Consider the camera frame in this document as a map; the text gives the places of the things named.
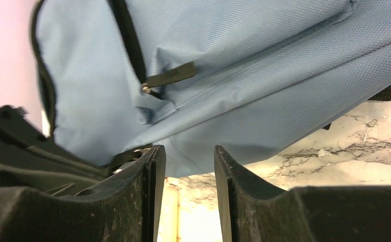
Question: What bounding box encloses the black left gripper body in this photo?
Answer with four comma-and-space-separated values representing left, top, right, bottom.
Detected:
0, 105, 150, 198

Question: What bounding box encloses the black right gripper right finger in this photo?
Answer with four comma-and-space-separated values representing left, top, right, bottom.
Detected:
214, 145, 391, 241

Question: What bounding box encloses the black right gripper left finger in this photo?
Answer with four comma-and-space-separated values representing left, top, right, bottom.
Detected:
0, 145, 166, 241

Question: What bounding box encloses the blue student backpack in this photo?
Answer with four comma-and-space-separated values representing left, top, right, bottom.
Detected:
31, 1, 391, 177

